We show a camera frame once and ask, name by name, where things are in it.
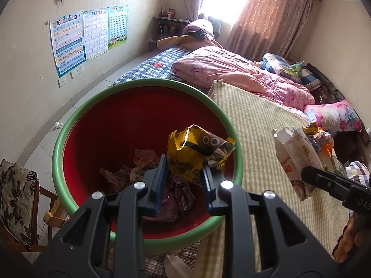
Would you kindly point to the yellow plush pillow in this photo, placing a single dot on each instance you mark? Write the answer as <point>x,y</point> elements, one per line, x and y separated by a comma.
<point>174,41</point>

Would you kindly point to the yellow brown snack wrapper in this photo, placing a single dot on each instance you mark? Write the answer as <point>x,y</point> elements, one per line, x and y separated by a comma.
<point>203,144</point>

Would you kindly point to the green plush toy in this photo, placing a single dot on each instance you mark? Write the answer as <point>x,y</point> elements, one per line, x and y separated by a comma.
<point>297,68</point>

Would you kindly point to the wooden chair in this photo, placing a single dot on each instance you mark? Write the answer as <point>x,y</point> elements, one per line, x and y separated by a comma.
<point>53,211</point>

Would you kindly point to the blue striped wall poster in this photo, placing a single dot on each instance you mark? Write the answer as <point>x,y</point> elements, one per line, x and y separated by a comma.
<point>68,45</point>

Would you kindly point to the dark wooden nightstand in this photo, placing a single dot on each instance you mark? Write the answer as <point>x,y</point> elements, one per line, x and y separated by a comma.
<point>165,31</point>

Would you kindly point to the white wall socket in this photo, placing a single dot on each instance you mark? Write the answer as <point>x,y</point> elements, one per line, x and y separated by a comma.
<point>80,69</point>
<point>74,74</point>
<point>62,82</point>

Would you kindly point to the plaid cloth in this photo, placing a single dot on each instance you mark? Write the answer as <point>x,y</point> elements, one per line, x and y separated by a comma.
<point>358,172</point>

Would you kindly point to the dark purple wrapper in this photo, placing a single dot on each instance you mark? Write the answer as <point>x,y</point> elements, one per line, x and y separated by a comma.
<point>176,199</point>

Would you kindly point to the blue checked bedsheet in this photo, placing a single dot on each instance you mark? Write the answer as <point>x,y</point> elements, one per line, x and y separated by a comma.
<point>150,66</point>

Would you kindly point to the white chart wall poster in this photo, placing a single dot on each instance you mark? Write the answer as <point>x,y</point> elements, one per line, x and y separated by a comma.
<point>96,34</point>

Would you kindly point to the crumpled beige paper wrapper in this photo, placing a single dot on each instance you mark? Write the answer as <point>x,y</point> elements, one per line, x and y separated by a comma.
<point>145,159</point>

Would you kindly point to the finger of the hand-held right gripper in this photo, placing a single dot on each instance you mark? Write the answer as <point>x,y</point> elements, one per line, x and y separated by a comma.
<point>318,179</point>

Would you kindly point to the blue white pillow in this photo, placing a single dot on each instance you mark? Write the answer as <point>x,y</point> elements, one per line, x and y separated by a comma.
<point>274,62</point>

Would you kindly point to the floral chair cushion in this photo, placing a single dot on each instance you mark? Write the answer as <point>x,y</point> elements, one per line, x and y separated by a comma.
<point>16,199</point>

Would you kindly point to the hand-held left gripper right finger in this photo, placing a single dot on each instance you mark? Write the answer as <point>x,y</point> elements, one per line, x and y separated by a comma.
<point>206,191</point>

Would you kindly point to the dark wooden headboard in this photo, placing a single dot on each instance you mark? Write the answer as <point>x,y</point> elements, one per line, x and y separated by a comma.
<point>324,81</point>

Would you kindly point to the pink pillow pile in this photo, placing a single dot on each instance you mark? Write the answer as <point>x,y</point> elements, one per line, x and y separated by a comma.
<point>200,27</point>

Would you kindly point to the person's right hand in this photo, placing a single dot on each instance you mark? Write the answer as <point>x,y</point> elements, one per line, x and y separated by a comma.
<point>346,249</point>

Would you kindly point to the crumpled white tissue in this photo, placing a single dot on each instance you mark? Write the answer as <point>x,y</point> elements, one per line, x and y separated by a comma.
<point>58,125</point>

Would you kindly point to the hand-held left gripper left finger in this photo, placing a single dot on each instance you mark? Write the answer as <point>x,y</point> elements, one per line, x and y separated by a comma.
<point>162,179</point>

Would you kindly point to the orange blue wrapper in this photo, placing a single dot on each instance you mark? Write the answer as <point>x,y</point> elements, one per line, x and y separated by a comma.
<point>324,140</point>

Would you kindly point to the white carton with orange print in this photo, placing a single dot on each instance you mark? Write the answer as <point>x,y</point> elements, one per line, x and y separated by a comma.
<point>292,156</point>

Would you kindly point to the red bin with green rim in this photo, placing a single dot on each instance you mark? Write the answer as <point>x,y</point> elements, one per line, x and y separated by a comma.
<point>116,127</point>

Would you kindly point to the pink floral pillow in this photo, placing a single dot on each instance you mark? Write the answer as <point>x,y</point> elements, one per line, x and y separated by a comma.
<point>333,115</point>

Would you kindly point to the small yellow snack wrapper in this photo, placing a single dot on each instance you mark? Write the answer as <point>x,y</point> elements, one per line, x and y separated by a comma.
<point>310,129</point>

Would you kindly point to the pink floral quilt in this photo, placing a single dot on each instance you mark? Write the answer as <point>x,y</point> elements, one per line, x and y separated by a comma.
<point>232,66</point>

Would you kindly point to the green bordered wall poster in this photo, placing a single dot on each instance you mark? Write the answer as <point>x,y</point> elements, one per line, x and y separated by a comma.
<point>118,27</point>

